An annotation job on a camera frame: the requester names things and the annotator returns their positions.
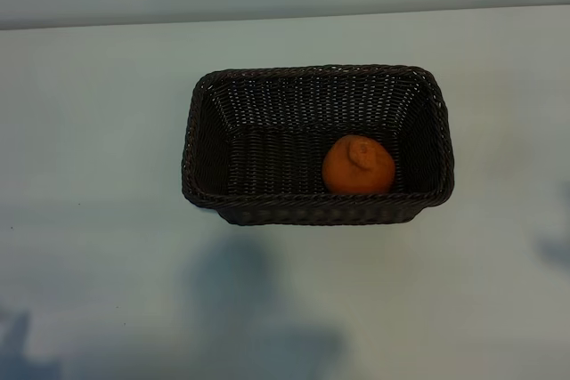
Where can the dark brown wicker basket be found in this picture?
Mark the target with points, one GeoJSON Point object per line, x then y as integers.
{"type": "Point", "coordinates": [267, 153]}

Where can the wrinkled orange fruit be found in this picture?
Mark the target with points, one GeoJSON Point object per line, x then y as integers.
{"type": "Point", "coordinates": [352, 175]}

